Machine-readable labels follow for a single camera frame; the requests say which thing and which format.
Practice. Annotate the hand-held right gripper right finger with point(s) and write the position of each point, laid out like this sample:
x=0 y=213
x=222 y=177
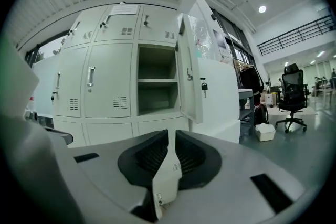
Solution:
x=199 y=162

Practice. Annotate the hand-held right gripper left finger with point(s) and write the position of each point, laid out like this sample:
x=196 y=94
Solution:
x=143 y=162

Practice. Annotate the grey metal locker cabinet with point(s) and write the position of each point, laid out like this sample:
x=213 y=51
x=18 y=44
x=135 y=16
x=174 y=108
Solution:
x=113 y=73

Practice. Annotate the grey metal cabinet door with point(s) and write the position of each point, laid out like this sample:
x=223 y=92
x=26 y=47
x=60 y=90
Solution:
x=190 y=60

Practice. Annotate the white waste bin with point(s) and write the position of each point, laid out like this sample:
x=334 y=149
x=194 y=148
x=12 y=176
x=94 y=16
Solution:
x=265 y=133

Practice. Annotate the grey metal table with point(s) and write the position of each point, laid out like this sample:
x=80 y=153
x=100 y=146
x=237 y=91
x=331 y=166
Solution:
x=245 y=102

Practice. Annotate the black and red backpack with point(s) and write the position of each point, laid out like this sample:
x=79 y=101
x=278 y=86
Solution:
x=261 y=114

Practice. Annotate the black hanging coats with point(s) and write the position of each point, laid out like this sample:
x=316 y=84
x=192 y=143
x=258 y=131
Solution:
x=252 y=81

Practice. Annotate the black mesh office chair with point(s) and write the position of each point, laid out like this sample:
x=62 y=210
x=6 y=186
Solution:
x=292 y=91

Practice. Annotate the clear plastic film sheet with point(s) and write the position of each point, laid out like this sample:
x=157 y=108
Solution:
x=198 y=36

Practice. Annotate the white paper notice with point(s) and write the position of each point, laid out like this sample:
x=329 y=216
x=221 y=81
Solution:
x=123 y=9

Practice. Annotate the black mezzanine railing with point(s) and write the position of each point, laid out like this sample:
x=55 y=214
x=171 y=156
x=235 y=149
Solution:
x=296 y=36

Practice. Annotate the round ceiling light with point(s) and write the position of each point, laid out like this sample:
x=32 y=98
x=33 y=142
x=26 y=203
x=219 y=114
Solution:
x=262 y=9

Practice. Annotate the wall poster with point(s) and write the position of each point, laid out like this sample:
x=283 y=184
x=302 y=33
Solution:
x=220 y=43

